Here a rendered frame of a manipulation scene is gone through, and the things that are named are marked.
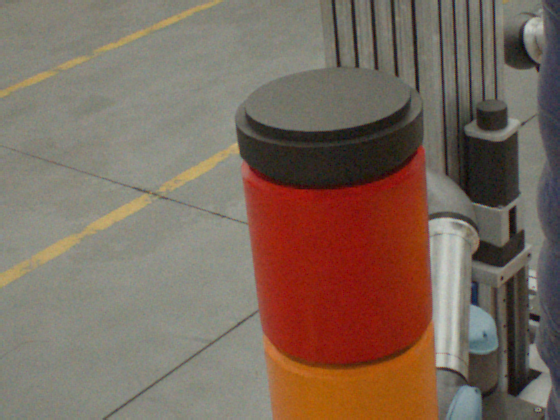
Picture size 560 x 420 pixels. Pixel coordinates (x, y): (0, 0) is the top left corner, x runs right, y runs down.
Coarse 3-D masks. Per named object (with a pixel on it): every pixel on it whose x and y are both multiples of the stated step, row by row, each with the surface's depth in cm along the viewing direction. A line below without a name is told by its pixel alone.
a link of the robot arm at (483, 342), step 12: (480, 312) 219; (480, 324) 215; (492, 324) 216; (480, 336) 213; (492, 336) 215; (480, 348) 213; (492, 348) 215; (480, 360) 215; (492, 360) 217; (468, 372) 215; (480, 372) 216; (492, 372) 218; (468, 384) 216; (480, 384) 217; (492, 384) 219
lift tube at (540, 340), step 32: (544, 0) 127; (544, 64) 131; (544, 96) 131; (544, 128) 133; (544, 192) 136; (544, 224) 138; (544, 256) 143; (544, 288) 141; (544, 320) 144; (544, 352) 146
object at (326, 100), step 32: (256, 96) 32; (288, 96) 32; (320, 96) 32; (352, 96) 32; (384, 96) 32; (416, 96) 32; (256, 128) 31; (288, 128) 30; (320, 128) 30; (352, 128) 30; (384, 128) 30; (416, 128) 31; (256, 160) 31; (288, 160) 30; (320, 160) 30; (352, 160) 30; (384, 160) 30
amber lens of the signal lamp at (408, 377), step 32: (416, 352) 34; (288, 384) 34; (320, 384) 33; (352, 384) 33; (384, 384) 33; (416, 384) 34; (288, 416) 34; (320, 416) 34; (352, 416) 33; (384, 416) 33; (416, 416) 34
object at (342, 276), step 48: (288, 192) 31; (336, 192) 31; (384, 192) 31; (288, 240) 31; (336, 240) 31; (384, 240) 31; (288, 288) 32; (336, 288) 32; (384, 288) 32; (288, 336) 33; (336, 336) 32; (384, 336) 32
